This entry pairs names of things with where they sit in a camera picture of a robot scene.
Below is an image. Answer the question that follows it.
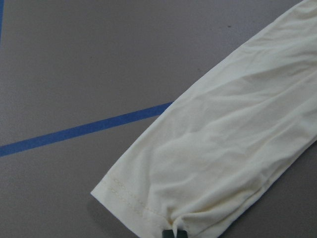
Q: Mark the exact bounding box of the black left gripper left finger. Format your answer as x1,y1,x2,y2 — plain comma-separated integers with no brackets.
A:
161,228,174,238

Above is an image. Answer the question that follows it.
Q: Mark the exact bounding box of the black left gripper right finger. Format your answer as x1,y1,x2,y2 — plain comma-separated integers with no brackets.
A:
176,226,188,238

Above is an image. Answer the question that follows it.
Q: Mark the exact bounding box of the cream long-sleeve printed shirt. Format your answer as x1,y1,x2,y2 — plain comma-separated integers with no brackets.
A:
91,0,317,238

